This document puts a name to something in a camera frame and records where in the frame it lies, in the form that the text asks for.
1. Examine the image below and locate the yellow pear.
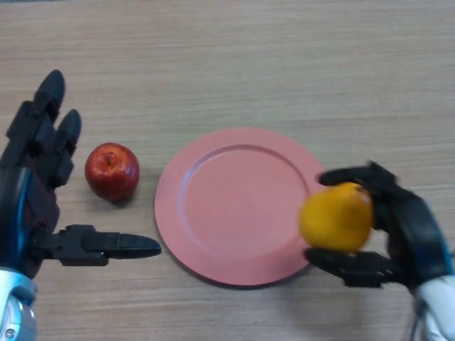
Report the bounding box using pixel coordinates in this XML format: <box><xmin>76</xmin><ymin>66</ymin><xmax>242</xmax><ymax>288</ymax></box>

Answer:
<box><xmin>299</xmin><ymin>182</ymin><xmax>375</xmax><ymax>255</ymax></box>

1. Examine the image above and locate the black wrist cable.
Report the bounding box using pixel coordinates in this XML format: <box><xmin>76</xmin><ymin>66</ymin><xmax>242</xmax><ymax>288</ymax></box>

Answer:
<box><xmin>410</xmin><ymin>291</ymin><xmax>427</xmax><ymax>341</ymax></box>

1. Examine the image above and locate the red apple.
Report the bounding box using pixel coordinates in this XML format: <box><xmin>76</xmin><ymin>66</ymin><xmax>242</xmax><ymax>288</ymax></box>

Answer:
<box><xmin>84</xmin><ymin>141</ymin><xmax>141</xmax><ymax>203</ymax></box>

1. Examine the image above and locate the pink round plate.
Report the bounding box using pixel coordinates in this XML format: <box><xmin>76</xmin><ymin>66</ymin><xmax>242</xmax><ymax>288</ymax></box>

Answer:
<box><xmin>154</xmin><ymin>126</ymin><xmax>328</xmax><ymax>288</ymax></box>

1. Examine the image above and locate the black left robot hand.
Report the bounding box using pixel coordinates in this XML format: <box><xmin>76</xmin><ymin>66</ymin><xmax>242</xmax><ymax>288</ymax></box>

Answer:
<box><xmin>0</xmin><ymin>69</ymin><xmax>163</xmax><ymax>281</ymax></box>

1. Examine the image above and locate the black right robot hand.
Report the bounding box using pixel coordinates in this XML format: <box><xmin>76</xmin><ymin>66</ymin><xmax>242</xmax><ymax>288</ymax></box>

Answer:
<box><xmin>305</xmin><ymin>160</ymin><xmax>454</xmax><ymax>289</ymax></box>

